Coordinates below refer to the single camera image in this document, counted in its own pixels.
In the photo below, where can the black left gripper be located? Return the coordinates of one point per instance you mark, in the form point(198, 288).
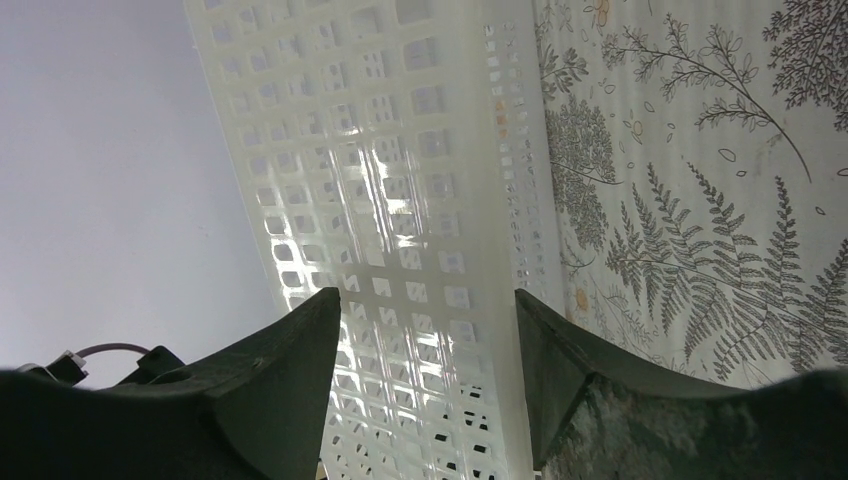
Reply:
point(158, 361)

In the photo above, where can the floral patterned table mat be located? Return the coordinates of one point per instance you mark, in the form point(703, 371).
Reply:
point(699, 165)

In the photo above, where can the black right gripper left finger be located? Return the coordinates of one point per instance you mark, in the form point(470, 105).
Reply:
point(253, 410)

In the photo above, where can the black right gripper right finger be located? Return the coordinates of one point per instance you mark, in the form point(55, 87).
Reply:
point(597, 411)

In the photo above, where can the white perforated plastic basket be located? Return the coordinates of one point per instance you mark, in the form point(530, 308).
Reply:
point(396, 150)

